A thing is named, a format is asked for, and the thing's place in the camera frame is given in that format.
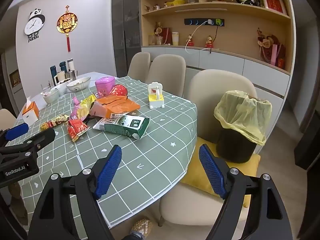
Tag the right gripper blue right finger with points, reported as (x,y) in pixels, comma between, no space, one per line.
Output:
(216,170)

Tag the yellow trash bag liner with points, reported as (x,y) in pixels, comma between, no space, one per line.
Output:
(244,114)

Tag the grey cabinet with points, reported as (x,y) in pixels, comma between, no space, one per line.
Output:
(270,84)

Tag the black trash bin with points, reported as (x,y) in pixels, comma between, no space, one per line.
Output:
(234,147)

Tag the right red figurine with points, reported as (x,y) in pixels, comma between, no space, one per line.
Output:
(209,42)

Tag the green white tissue pack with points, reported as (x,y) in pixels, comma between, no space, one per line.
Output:
(123,124)

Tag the beige left side chair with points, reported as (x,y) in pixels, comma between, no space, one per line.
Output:
(7,119)

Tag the pink snack wrapper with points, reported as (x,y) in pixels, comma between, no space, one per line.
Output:
(74,113)

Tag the beige middle chair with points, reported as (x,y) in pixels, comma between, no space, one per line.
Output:
(169,70)

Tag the gold red snack wrapper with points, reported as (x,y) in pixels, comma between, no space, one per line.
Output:
(60,119)

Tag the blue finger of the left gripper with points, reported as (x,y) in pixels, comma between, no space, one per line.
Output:
(15,132)
(39,141)

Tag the panda wall clock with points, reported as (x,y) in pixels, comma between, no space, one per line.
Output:
(34,25)

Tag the large white bowl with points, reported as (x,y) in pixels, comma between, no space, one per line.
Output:
(79,84)

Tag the cream tumbler cup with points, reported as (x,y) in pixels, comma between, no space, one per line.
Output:
(175,38)

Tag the beige chair with bin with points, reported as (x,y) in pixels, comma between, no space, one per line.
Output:
(198,197)

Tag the orange plastic bag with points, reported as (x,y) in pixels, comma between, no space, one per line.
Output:
(112,104)

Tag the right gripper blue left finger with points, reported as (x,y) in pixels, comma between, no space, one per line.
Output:
(105,170)

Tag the gold red chinese ornament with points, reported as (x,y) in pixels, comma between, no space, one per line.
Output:
(66,23)

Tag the dark blue thermos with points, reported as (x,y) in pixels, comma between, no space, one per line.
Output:
(53,73)

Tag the beige far chair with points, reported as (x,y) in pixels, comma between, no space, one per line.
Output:
(139,66)

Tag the left red figurine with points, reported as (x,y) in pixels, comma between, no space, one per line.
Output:
(190,42)

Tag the green grid tablecloth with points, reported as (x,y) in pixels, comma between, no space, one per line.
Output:
(146,168)

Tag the small white bowl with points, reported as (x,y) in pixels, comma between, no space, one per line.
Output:
(50,96)

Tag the red flower bouquet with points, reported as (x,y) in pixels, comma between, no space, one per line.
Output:
(272,51)

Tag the red figurine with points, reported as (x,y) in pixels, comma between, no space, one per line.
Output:
(209,42)
(190,42)

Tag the white mug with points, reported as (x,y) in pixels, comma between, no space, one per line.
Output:
(60,76)

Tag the yellow chip bag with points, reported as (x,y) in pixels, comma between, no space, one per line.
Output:
(84,107)

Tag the red round ball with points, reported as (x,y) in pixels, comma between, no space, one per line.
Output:
(119,90)

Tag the orange white tissue box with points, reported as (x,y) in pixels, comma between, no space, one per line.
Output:
(30,112)

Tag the middle white bowl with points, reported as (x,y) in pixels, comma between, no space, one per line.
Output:
(61,87)

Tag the white thermos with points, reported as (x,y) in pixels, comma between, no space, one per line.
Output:
(71,64)

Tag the pink tin box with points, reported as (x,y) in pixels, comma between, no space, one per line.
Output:
(104,85)

